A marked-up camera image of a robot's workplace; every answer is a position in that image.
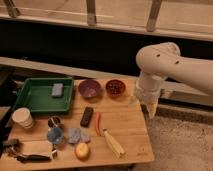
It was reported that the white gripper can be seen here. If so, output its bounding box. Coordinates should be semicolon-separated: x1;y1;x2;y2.
134;71;166;119

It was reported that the orange red pepper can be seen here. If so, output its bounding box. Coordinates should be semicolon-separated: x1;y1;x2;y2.
95;112;101;136

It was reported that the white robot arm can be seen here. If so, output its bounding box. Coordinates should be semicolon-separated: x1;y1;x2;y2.
135;42;213;118

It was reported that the red bowl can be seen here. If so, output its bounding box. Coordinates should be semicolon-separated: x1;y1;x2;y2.
105;79;126;98

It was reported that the purple bowl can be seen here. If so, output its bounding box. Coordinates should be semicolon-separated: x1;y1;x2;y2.
78;79;101;98

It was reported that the black rectangular block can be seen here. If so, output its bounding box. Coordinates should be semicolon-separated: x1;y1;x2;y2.
80;107;94;127

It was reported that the blue grey crumpled cloth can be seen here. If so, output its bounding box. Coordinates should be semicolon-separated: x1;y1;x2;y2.
68;128;90;144

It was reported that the yellow round fruit toy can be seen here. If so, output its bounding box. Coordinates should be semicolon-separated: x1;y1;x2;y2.
75;143;90;160

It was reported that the grey sponge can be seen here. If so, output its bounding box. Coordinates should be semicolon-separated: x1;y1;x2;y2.
51;83;63;97

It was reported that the small dark metal cup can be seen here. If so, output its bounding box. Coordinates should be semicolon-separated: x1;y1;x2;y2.
48;116;62;128

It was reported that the blue metal cup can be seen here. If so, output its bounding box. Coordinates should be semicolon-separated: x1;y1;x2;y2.
47;127;63;145

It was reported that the green plastic tray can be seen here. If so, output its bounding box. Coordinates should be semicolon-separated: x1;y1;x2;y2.
12;77;74;114

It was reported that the white paper cup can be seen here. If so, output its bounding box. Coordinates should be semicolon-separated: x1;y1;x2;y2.
12;107;34;129

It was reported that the black tool with handle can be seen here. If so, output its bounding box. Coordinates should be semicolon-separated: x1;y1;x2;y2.
16;155;51;163

